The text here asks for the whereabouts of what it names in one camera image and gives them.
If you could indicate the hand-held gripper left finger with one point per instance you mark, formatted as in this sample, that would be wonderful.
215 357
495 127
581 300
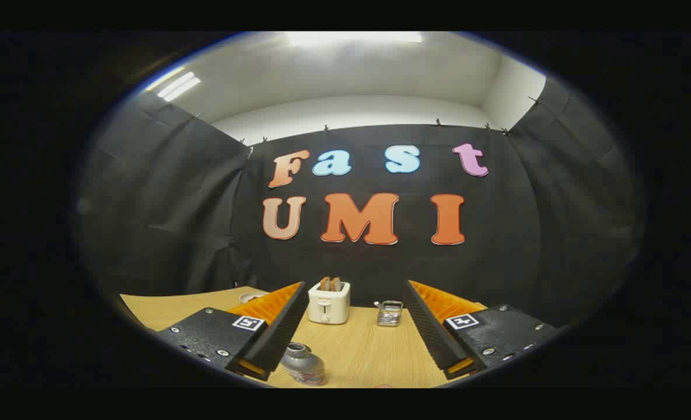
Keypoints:
275 335

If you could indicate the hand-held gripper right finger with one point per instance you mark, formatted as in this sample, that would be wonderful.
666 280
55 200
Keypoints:
433 335

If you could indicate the silver juice bottle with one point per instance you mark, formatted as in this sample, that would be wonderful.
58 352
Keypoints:
302 364

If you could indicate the white round plate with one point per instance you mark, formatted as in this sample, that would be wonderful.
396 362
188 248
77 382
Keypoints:
247 297

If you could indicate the white toaster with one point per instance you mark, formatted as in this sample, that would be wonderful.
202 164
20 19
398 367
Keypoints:
328 306

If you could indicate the brown toast slice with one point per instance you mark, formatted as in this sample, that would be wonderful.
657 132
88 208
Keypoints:
336 285
325 284

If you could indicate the wooden table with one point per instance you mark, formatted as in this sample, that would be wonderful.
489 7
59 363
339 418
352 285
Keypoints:
363 356

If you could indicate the ceiling light panel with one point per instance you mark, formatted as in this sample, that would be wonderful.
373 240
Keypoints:
178 86

